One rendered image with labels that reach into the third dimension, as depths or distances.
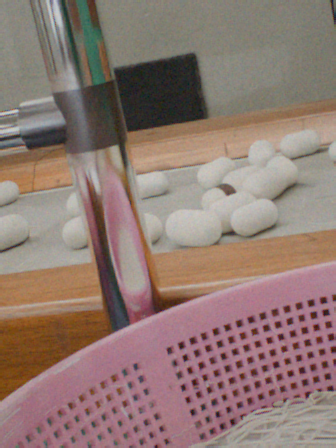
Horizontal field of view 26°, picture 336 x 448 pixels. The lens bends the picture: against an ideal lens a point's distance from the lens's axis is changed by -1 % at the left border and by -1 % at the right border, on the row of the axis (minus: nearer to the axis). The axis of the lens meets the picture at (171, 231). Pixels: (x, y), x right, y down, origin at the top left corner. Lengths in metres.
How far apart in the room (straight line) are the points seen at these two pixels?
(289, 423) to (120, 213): 0.09
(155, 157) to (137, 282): 0.40
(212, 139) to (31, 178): 0.17
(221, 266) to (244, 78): 2.24
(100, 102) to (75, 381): 0.09
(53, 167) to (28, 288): 0.37
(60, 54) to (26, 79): 2.49
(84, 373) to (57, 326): 0.07
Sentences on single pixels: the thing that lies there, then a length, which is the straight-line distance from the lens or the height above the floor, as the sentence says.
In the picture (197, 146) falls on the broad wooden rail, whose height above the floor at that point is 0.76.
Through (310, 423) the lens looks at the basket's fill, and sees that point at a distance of 0.26.
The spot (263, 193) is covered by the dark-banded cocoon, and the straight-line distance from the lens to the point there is 0.48.
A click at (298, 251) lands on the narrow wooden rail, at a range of 0.31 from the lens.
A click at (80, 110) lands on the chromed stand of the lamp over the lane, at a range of 0.25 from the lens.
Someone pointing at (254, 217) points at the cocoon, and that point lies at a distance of 0.42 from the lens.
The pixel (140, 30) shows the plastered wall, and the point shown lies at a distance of 2.59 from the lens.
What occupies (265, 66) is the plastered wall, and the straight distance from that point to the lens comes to 2.52.
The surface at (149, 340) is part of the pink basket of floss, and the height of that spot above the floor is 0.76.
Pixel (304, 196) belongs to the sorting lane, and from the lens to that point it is 0.49.
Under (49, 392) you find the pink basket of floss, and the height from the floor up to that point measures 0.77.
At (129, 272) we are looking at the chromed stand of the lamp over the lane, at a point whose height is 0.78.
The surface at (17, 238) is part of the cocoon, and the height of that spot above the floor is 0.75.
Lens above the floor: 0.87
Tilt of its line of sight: 16 degrees down
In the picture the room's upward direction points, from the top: 12 degrees counter-clockwise
